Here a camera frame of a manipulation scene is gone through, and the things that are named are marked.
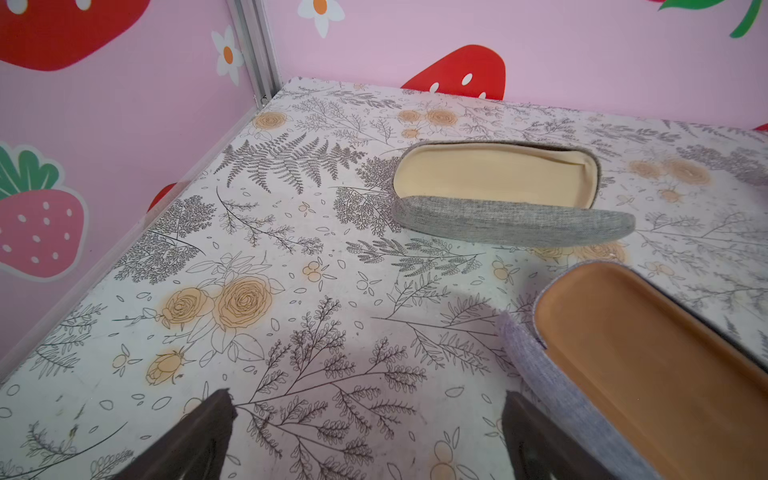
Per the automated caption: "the aluminium corner post left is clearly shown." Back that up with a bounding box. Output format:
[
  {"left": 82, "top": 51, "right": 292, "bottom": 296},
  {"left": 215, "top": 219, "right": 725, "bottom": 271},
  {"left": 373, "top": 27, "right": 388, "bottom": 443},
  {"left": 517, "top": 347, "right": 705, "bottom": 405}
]
[{"left": 226, "top": 0, "right": 281, "bottom": 108}]

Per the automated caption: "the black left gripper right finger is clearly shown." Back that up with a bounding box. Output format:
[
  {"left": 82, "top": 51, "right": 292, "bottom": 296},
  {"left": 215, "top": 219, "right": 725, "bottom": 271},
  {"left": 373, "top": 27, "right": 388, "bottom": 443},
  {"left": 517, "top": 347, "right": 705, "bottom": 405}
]
[{"left": 501, "top": 391, "right": 616, "bottom": 480}]

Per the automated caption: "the purple case brown lining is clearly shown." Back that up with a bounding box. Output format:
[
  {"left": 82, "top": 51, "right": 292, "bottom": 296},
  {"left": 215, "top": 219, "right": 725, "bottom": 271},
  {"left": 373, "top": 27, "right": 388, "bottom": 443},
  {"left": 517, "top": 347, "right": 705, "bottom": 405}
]
[{"left": 497, "top": 262, "right": 767, "bottom": 479}]

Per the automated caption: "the grey fabric glasses case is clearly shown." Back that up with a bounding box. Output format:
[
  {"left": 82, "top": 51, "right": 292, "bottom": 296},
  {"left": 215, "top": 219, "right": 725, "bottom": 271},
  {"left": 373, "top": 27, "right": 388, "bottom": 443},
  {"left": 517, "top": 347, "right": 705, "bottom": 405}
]
[{"left": 391, "top": 140, "right": 636, "bottom": 248}]

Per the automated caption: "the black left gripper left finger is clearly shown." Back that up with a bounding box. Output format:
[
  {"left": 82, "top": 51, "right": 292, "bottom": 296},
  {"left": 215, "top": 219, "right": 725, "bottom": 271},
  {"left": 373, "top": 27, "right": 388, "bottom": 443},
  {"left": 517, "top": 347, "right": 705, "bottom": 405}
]
[{"left": 115, "top": 389, "right": 237, "bottom": 480}]

